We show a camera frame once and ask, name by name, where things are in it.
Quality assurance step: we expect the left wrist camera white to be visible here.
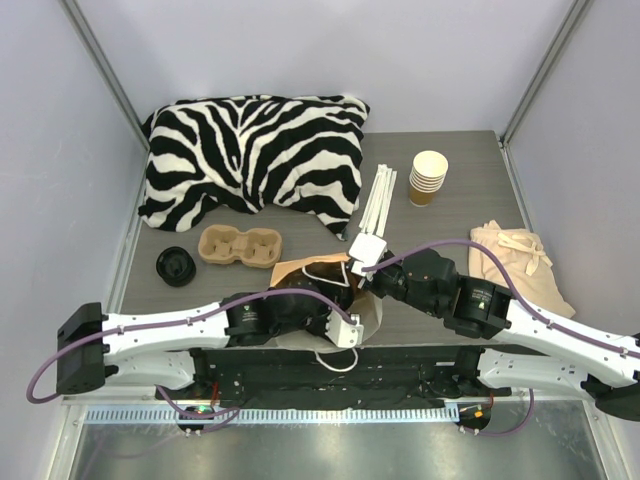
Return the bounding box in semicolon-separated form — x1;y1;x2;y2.
326;312;364;349

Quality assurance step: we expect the black lid front left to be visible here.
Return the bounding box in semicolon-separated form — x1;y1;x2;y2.
155;246;197;288

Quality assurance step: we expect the cardboard cup carrier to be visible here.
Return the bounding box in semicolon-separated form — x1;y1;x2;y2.
198;225;283;269

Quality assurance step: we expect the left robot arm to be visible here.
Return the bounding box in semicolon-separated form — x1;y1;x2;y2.
55;277;353;399

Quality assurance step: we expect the brown paper bag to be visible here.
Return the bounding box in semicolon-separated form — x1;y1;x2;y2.
270;253;383;354

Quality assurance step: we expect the white wrapped straw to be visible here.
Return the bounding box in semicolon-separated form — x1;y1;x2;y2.
371;168;397;237
358;164;388;231
359;164;397;237

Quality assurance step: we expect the zebra print pillow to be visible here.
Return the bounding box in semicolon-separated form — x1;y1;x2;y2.
138;94;370;240

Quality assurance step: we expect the white wrapped straw right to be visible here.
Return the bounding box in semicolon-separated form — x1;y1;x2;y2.
371;168;397;237

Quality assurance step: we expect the purple cable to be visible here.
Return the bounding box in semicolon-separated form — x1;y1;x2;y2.
25;292;359;441
362;238;640;440

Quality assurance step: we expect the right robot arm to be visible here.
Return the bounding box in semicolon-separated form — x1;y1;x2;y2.
349;241;639;421

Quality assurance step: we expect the white wrapped straw middle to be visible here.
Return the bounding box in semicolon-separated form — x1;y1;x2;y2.
359;164;397;237

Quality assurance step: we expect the aluminium rail frame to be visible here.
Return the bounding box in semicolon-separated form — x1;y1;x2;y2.
48;392;630;479

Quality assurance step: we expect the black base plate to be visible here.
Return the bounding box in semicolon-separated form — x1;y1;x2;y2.
168;346;511;410

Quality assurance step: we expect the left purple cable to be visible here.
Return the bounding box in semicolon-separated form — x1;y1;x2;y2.
25;292;359;441

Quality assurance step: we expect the stack of paper cups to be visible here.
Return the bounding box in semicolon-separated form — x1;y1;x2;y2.
409;150;449;207

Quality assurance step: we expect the beige cloth bag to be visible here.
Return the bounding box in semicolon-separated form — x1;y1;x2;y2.
470;220;575;318

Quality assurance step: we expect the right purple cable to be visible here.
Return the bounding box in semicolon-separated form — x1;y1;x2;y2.
362;238;640;440

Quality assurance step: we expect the white wrapped straw left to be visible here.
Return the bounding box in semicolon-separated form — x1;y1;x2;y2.
358;164;388;231

